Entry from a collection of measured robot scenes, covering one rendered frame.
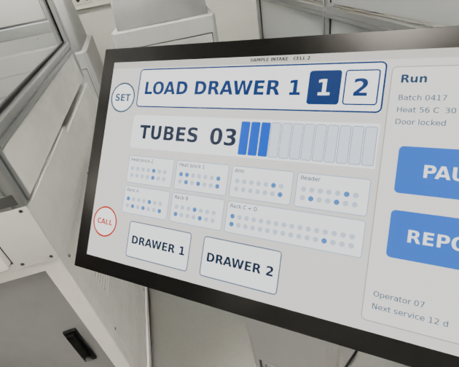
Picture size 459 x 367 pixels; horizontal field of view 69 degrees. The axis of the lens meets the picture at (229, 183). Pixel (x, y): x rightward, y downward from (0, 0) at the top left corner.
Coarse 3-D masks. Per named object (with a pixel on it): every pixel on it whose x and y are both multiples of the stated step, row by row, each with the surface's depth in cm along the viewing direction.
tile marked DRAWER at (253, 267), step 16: (208, 240) 38; (224, 240) 37; (208, 256) 38; (224, 256) 37; (240, 256) 36; (256, 256) 36; (272, 256) 35; (208, 272) 38; (224, 272) 37; (240, 272) 36; (256, 272) 36; (272, 272) 35; (256, 288) 36; (272, 288) 35
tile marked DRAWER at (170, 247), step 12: (132, 228) 43; (144, 228) 42; (156, 228) 41; (168, 228) 41; (132, 240) 43; (144, 240) 42; (156, 240) 41; (168, 240) 40; (180, 240) 40; (132, 252) 42; (144, 252) 42; (156, 252) 41; (168, 252) 40; (180, 252) 40; (156, 264) 41; (168, 264) 40; (180, 264) 40
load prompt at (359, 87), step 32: (288, 64) 36; (320, 64) 35; (352, 64) 33; (384, 64) 32; (160, 96) 43; (192, 96) 41; (224, 96) 39; (256, 96) 37; (288, 96) 36; (320, 96) 34; (352, 96) 33
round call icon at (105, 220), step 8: (96, 208) 45; (104, 208) 45; (112, 208) 44; (96, 216) 45; (104, 216) 45; (112, 216) 44; (96, 224) 45; (104, 224) 45; (112, 224) 44; (96, 232) 45; (104, 232) 45; (112, 232) 44
